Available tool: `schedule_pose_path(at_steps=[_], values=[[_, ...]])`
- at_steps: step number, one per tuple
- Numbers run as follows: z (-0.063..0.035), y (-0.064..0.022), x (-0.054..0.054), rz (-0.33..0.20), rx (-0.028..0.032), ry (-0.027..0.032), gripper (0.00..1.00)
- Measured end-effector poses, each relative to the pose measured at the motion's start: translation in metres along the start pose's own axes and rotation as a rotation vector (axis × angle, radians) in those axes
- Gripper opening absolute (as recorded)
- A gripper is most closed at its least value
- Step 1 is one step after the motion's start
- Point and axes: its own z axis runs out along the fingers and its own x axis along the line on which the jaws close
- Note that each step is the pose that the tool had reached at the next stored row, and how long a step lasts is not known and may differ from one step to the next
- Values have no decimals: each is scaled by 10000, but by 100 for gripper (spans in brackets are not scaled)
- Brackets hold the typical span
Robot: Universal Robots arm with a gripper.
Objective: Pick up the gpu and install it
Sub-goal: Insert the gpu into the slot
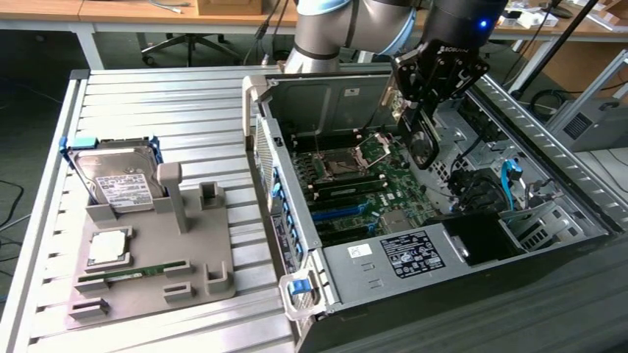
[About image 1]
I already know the small white box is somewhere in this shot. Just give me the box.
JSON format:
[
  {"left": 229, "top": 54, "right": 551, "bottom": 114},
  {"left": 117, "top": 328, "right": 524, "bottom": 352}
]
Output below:
[{"left": 519, "top": 13, "right": 559, "bottom": 29}]

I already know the black monitor stand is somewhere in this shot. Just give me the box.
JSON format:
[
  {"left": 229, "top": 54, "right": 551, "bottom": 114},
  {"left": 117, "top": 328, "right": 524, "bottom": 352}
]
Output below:
[{"left": 539, "top": 0, "right": 573, "bottom": 19}]

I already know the black installed RAM stick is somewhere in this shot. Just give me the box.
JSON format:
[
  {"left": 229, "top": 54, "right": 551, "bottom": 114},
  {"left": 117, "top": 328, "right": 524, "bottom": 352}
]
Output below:
[{"left": 309, "top": 175, "right": 392, "bottom": 202}]

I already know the black white desk gadget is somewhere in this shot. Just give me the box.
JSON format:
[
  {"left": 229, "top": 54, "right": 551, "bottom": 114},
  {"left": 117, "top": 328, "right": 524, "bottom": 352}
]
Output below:
[{"left": 500, "top": 9, "right": 525, "bottom": 27}]

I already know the silver metal drive bracket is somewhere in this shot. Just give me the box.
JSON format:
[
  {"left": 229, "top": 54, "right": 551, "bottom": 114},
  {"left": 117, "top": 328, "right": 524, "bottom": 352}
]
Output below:
[{"left": 497, "top": 202, "right": 597, "bottom": 251}]

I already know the black expansion slot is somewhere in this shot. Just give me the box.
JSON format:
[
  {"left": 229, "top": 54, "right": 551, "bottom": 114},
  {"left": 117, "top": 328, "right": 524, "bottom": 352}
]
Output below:
[{"left": 316, "top": 222, "right": 373, "bottom": 243}]

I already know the blue disk wire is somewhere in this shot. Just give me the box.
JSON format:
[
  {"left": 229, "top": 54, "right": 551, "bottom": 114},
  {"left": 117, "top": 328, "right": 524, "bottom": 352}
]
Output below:
[{"left": 500, "top": 156, "right": 524, "bottom": 213}]

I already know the brown cardboard box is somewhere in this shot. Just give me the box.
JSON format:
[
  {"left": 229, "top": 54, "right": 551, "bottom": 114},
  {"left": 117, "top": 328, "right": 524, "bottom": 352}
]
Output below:
[{"left": 195, "top": 0, "right": 276, "bottom": 16}]

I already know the thin metal locking lever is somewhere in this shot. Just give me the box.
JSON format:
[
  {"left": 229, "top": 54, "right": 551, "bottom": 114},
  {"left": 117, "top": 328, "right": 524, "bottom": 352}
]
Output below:
[{"left": 311, "top": 124, "right": 325, "bottom": 159}]

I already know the metal socket cover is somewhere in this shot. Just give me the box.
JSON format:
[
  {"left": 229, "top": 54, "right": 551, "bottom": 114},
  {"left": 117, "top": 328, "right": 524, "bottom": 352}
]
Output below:
[{"left": 353, "top": 132, "right": 397, "bottom": 165}]

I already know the open black PC case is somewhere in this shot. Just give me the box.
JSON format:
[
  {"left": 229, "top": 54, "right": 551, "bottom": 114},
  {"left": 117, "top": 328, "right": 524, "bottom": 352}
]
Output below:
[{"left": 241, "top": 60, "right": 628, "bottom": 353}]

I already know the blue disk caddy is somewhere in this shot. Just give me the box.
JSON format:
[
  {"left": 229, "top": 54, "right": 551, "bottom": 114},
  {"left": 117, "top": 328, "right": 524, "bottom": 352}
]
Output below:
[{"left": 57, "top": 136, "right": 163, "bottom": 177}]

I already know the perforated metal disk bay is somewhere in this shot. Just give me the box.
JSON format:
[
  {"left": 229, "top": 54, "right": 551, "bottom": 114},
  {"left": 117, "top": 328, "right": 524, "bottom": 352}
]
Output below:
[{"left": 409, "top": 91, "right": 521, "bottom": 174}]

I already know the blue expansion slot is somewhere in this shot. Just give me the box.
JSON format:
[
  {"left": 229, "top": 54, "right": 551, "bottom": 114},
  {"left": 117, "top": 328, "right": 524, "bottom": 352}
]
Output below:
[{"left": 311, "top": 204, "right": 365, "bottom": 222}]

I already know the silver CPU chip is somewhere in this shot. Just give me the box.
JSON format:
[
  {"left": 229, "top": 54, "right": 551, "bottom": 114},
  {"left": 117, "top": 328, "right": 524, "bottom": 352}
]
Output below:
[{"left": 87, "top": 231, "right": 129, "bottom": 268}]

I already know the black graphics card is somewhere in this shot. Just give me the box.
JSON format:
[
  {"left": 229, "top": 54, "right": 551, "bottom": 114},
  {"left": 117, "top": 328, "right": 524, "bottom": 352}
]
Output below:
[{"left": 384, "top": 76, "right": 441, "bottom": 171}]

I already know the grey metal cabinet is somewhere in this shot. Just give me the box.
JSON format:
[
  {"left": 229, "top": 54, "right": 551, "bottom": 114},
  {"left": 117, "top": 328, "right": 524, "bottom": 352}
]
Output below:
[{"left": 547, "top": 49, "right": 628, "bottom": 154}]

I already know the grey parts rack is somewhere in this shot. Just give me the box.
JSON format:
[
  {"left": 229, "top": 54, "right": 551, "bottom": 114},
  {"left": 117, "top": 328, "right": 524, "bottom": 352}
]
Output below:
[{"left": 65, "top": 163, "right": 240, "bottom": 330}]

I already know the green RAM stick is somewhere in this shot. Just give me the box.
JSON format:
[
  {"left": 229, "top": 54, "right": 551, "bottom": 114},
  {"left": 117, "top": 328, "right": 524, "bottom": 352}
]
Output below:
[{"left": 77, "top": 265, "right": 171, "bottom": 283}]

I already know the wooden desk with side panel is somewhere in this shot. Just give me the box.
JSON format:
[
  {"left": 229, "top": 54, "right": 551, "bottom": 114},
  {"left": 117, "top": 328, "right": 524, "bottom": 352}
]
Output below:
[{"left": 415, "top": 0, "right": 628, "bottom": 97}]

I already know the silver hard disk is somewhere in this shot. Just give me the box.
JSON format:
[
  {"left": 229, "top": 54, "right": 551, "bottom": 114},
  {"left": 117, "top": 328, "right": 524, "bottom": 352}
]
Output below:
[{"left": 73, "top": 146, "right": 168, "bottom": 214}]

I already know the grey power supply unit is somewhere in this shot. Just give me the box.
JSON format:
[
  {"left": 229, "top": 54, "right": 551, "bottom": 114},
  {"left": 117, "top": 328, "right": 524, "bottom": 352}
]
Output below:
[{"left": 321, "top": 224, "right": 475, "bottom": 306}]

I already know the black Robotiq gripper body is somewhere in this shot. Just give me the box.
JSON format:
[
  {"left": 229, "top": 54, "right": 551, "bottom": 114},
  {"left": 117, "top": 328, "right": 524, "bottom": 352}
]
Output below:
[{"left": 416, "top": 0, "right": 509, "bottom": 96}]

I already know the grey chipset heatsink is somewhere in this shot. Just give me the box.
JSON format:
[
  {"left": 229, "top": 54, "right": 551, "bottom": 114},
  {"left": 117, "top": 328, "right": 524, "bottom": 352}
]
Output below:
[{"left": 381, "top": 211, "right": 419, "bottom": 231}]

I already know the black wire bundle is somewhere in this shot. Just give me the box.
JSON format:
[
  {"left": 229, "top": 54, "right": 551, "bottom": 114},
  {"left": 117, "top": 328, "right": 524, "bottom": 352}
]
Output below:
[{"left": 448, "top": 168, "right": 507, "bottom": 214}]

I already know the wooden desk with white legs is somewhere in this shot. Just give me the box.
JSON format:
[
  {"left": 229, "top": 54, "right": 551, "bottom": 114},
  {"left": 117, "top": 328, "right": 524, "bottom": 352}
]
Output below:
[{"left": 0, "top": 0, "right": 299, "bottom": 71}]

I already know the green motherboard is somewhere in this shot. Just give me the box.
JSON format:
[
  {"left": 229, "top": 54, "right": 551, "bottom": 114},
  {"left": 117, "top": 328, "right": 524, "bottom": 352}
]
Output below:
[{"left": 288, "top": 141, "right": 443, "bottom": 247}]

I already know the black office chair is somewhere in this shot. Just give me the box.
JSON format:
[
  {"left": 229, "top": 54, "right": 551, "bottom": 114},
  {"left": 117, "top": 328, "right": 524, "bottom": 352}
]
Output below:
[{"left": 140, "top": 32, "right": 241, "bottom": 68}]

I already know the black tripod pole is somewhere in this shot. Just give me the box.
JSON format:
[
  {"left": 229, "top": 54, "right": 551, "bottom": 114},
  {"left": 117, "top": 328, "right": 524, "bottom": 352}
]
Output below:
[{"left": 509, "top": 0, "right": 603, "bottom": 99}]

